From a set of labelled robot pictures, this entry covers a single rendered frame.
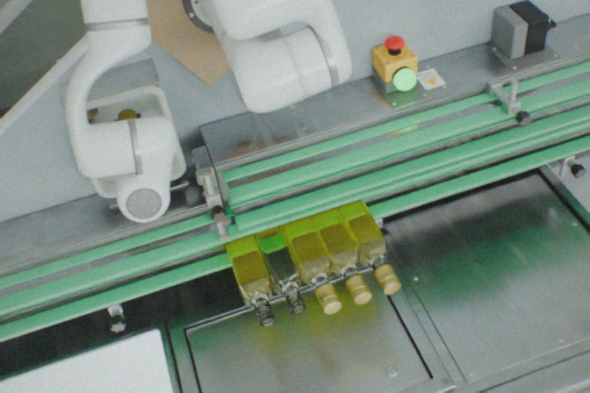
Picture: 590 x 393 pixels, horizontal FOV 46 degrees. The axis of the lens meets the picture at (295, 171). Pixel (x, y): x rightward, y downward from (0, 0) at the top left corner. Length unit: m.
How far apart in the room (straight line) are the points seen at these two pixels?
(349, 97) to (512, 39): 0.35
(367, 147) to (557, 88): 0.41
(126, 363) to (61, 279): 0.21
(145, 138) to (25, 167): 0.49
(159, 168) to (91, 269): 0.42
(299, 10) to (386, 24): 0.46
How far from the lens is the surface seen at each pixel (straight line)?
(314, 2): 0.97
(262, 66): 0.96
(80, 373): 1.44
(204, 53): 1.28
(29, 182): 1.44
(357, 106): 1.38
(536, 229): 1.60
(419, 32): 1.46
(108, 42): 0.94
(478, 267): 1.51
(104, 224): 1.40
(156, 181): 0.99
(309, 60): 0.97
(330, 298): 1.24
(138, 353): 1.42
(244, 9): 0.95
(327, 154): 1.31
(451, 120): 1.38
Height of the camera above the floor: 1.84
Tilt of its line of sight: 44 degrees down
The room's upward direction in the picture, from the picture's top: 154 degrees clockwise
